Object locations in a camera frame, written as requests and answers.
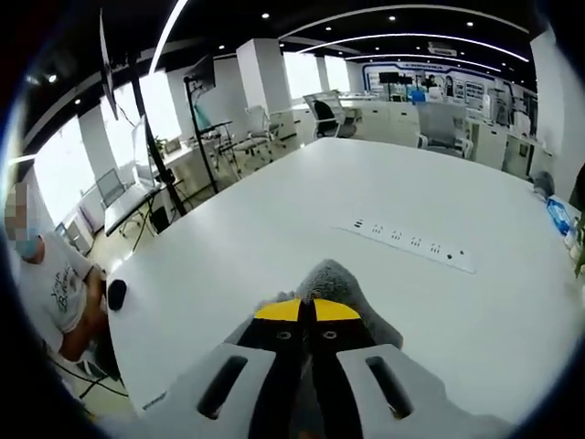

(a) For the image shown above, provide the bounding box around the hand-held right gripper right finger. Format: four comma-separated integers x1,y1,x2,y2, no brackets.
310,297,504,439

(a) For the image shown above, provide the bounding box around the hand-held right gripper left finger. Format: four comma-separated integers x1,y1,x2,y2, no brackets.
136,297,307,439

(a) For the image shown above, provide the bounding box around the grey towel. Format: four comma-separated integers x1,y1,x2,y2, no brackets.
226,258,406,353

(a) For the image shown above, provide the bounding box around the white power strip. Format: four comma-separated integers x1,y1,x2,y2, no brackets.
336,218,477,275

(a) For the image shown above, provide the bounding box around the small black device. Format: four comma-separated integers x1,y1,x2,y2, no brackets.
106,278,129,313

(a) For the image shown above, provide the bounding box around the white table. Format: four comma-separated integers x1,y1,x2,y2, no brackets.
107,136,585,439

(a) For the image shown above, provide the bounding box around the black tripod stand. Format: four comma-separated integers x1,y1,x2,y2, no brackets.
182,76,221,197

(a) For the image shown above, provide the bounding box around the black monitor stand pole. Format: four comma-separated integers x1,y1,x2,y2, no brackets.
127,49,188,219

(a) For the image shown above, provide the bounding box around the white and black office chair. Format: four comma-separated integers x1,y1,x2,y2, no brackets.
303,91,358,139

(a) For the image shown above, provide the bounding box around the grey office chair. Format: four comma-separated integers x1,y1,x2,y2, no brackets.
416,102,475,160

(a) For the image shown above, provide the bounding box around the blue packet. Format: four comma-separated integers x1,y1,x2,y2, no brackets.
545,196,573,235

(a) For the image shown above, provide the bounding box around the grey round object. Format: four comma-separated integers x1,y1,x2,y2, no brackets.
531,170,557,198

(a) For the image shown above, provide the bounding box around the small black monitor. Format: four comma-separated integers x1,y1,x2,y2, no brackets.
188,54,217,91

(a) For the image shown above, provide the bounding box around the large black monitor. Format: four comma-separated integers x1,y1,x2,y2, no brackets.
99,8,121,121

